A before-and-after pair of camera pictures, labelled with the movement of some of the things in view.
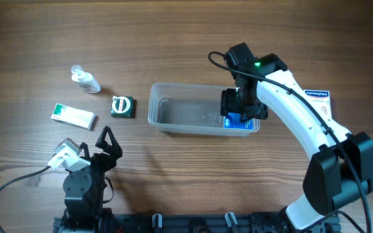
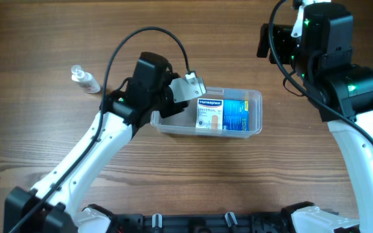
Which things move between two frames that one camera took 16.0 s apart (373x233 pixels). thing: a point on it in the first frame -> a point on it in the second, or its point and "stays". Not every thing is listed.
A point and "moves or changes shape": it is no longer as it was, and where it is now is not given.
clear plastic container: (190, 109) stays
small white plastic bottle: (85, 79) stays
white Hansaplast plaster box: (322, 99) moves or changes shape
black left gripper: (95, 158) -> (172, 105)
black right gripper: (228, 105) -> (282, 36)
